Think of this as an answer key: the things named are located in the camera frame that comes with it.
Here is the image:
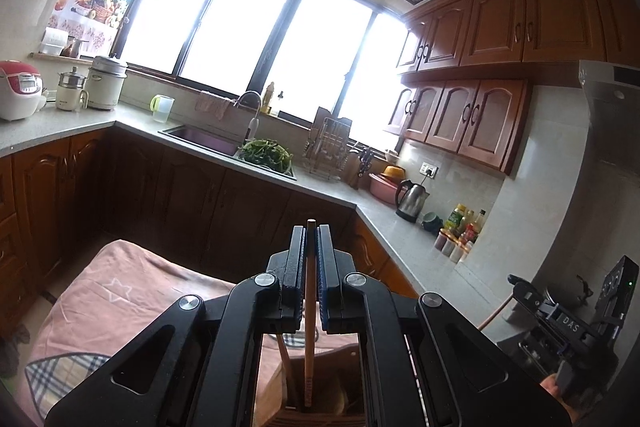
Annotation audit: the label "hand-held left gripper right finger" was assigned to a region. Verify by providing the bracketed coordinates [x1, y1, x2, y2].
[316, 225, 574, 427]

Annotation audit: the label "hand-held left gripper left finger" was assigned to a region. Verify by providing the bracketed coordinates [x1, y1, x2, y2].
[45, 226, 307, 427]

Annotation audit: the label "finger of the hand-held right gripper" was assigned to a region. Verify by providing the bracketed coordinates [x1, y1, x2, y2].
[507, 274, 551, 308]

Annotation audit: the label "red-dotted wooden chopstick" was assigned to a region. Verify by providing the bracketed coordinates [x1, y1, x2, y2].
[302, 218, 318, 409]
[477, 293, 517, 332]

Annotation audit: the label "wooden utensil holder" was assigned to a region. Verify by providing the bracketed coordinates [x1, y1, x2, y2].
[252, 332, 371, 427]

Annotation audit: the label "person's right hand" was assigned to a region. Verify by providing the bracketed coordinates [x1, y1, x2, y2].
[541, 374, 568, 405]

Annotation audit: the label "black wok with lid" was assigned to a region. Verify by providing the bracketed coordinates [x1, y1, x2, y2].
[544, 276, 601, 310]

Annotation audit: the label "row of spice jars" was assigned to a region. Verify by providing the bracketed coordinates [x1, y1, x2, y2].
[435, 229, 473, 263]

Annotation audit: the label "green plastic bottle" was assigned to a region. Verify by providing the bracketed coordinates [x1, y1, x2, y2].
[445, 204, 467, 233]

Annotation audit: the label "pink plastic basin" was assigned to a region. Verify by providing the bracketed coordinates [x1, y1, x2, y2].
[369, 172, 408, 205]

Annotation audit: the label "knife block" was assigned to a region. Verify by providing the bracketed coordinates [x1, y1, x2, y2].
[350, 147, 376, 190]

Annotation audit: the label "steel electric kettle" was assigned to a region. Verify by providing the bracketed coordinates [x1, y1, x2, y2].
[395, 179, 430, 223]

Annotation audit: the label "basket of green vegetables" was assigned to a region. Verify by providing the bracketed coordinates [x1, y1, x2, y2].
[239, 139, 293, 172]

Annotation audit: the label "wooden lower cabinets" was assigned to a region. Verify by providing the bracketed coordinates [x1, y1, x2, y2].
[0, 127, 418, 338]

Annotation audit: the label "wooden cabinets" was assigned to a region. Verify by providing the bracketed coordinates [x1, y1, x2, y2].
[0, 127, 418, 338]
[395, 0, 640, 175]

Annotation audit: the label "steel kitchen faucet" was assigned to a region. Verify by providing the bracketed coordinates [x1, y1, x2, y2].
[235, 91, 263, 145]

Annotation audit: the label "steel kitchen sink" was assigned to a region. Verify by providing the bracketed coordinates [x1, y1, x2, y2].
[159, 124, 241, 158]

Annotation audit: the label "pink heart-print tablecloth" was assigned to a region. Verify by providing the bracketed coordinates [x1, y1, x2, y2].
[22, 239, 361, 427]

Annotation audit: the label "steel range hood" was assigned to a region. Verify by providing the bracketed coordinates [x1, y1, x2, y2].
[579, 59, 640, 268]

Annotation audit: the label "hanging dish cloth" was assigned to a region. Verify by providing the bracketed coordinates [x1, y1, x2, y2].
[195, 91, 236, 120]

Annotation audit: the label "kitchen window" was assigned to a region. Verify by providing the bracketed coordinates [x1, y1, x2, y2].
[120, 0, 416, 148]

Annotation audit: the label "wooden upper cabinets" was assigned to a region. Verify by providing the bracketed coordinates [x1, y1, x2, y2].
[395, 0, 640, 175]

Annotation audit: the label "white steamer pot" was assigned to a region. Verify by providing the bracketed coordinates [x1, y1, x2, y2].
[87, 56, 128, 110]

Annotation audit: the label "small white electric pot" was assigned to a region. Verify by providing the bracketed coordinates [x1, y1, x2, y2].
[56, 67, 88, 112]

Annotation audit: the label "dark cloth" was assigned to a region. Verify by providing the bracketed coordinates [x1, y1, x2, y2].
[0, 327, 31, 378]

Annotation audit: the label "white and red rice cooker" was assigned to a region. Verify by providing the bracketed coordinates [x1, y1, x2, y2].
[0, 61, 45, 122]

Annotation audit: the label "wire dish rack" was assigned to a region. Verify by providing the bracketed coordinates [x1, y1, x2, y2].
[305, 107, 353, 180]

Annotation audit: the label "green-handled measuring cup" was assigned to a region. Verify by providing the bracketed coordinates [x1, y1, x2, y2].
[151, 95, 175, 122]

